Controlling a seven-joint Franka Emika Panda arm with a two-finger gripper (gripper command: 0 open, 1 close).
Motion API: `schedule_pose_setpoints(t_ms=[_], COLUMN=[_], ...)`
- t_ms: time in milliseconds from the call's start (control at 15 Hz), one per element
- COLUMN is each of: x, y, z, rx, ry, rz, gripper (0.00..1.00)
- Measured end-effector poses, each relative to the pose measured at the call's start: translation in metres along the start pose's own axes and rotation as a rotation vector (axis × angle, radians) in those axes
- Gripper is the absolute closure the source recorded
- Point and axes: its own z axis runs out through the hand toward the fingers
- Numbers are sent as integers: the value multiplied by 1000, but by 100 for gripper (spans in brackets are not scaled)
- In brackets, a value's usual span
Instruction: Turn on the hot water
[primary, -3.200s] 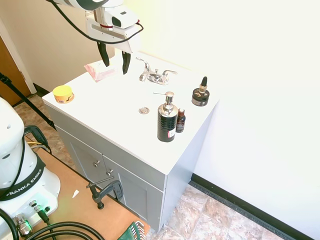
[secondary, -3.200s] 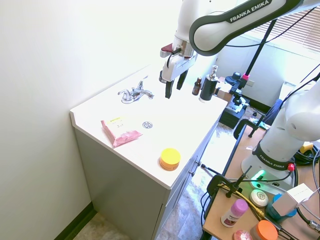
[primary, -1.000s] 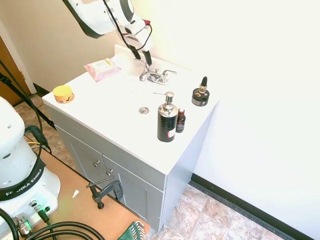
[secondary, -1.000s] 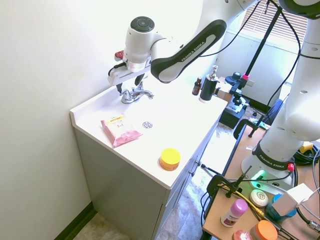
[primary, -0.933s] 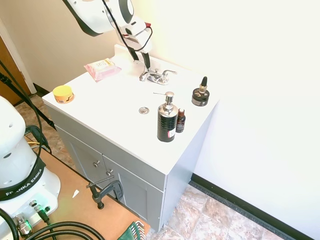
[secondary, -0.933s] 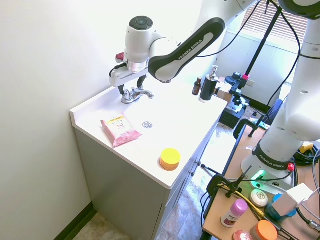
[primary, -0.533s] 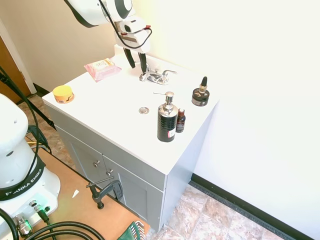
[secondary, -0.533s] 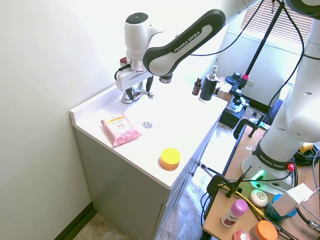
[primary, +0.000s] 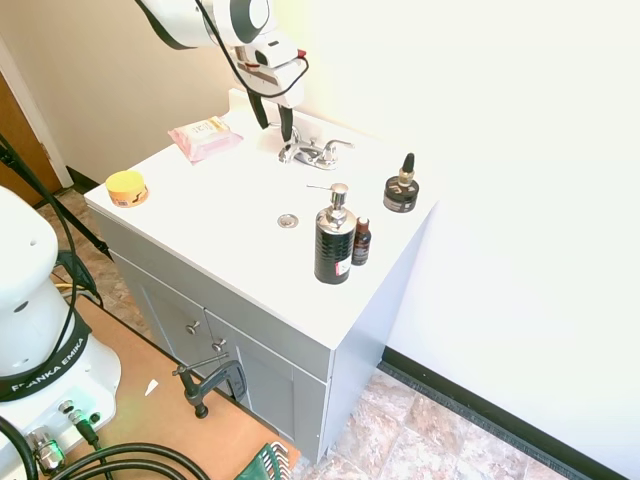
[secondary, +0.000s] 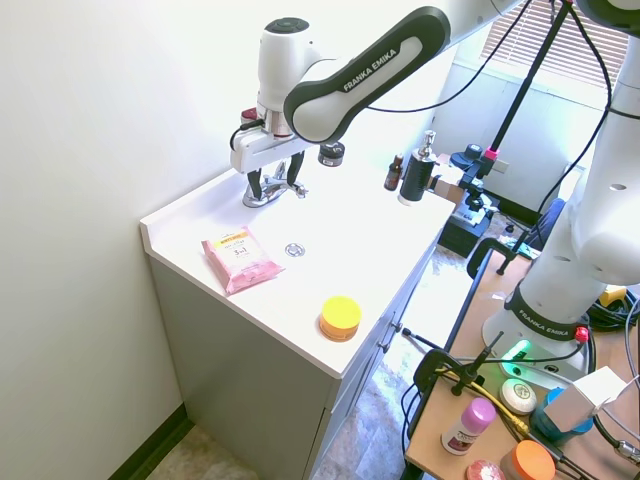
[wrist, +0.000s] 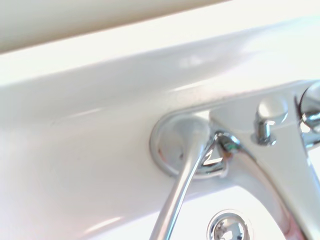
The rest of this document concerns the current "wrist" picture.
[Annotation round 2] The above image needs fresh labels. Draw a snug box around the chrome faucet spout body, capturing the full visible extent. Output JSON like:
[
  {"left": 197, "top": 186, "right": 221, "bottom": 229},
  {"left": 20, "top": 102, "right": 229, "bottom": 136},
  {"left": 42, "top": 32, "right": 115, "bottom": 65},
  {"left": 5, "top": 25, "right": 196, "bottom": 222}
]
[{"left": 172, "top": 79, "right": 320, "bottom": 240}]

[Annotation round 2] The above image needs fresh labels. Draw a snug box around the chrome cold water lever handle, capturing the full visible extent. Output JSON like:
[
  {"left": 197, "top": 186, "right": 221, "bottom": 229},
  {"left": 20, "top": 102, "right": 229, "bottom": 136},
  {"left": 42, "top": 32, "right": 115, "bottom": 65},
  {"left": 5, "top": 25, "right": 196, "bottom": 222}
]
[{"left": 294, "top": 80, "right": 320, "bottom": 151}]

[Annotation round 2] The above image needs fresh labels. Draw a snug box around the chrome faucet lift rod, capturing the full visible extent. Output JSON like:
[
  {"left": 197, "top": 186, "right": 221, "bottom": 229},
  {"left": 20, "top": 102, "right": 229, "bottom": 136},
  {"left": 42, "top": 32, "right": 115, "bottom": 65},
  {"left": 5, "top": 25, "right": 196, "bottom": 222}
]
[{"left": 253, "top": 96, "right": 289, "bottom": 147}]

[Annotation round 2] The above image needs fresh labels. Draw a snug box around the chrome hot water lever handle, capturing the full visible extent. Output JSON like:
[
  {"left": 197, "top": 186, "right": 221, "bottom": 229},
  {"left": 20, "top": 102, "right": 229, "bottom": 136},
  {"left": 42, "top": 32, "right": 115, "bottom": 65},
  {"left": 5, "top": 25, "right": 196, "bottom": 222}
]
[{"left": 148, "top": 112, "right": 242, "bottom": 240}]

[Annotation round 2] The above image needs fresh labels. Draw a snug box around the white vanity top with sink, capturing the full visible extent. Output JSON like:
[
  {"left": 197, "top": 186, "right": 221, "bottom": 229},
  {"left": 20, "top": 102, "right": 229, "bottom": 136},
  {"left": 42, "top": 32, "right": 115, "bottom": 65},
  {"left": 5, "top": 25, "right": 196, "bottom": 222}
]
[{"left": 0, "top": 0, "right": 320, "bottom": 240}]

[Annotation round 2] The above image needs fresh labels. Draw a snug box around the chrome sink drain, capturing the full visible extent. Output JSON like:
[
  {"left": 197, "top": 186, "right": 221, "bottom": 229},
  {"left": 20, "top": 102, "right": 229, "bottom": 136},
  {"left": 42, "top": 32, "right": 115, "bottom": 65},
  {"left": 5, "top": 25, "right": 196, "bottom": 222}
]
[{"left": 206, "top": 209, "right": 254, "bottom": 240}]

